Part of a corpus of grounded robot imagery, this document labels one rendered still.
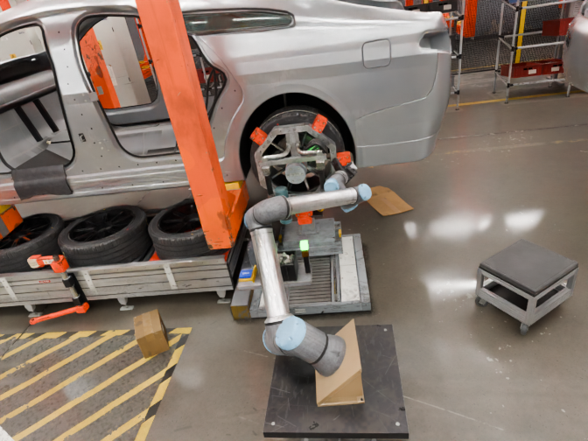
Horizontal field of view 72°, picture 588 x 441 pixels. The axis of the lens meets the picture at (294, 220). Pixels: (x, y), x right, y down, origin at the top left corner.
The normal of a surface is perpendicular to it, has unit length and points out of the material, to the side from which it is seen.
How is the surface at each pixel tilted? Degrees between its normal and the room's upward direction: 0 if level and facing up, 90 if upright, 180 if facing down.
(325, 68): 90
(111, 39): 90
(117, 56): 90
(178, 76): 90
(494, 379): 0
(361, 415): 0
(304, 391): 0
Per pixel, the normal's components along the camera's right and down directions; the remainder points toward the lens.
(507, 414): -0.14, -0.86
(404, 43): -0.06, 0.51
